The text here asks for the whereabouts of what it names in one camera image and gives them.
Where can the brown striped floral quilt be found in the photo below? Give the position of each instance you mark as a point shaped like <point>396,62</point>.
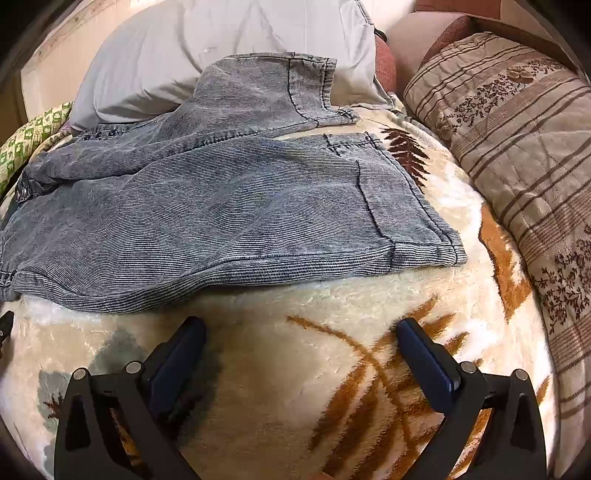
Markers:
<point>517,138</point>

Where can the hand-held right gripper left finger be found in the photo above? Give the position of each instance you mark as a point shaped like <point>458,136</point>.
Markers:
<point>178,364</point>

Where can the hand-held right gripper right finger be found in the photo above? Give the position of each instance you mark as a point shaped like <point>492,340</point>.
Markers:
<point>429,364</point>

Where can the grey-blue denim pants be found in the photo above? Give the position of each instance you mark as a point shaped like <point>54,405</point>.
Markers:
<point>207,207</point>

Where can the grey pillow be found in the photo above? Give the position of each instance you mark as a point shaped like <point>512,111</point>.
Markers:
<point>184,41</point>

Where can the cream bed headboard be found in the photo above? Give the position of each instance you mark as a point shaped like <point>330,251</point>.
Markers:
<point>60,55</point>

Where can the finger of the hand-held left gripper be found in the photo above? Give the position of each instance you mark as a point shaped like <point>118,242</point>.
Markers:
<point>4,330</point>

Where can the green patterned pillow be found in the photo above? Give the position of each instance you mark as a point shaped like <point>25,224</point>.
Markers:
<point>32,134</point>

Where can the cream leaf print fleece blanket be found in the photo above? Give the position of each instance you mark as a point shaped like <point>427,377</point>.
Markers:
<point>300,300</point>

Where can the reddish upholstered chair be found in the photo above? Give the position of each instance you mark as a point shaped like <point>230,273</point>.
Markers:
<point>443,32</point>

